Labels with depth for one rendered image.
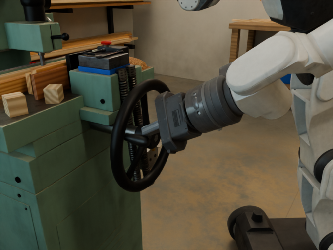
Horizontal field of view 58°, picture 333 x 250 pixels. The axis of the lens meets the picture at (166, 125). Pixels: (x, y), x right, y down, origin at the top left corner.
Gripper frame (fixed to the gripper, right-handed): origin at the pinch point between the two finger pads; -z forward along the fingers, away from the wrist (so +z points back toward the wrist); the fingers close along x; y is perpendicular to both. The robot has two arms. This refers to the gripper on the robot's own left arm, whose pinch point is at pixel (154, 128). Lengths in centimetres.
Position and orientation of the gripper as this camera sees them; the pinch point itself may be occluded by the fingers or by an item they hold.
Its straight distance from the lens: 63.0
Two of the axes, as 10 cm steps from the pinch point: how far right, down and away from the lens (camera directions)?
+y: -6.2, -1.1, -7.8
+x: -1.7, -9.5, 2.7
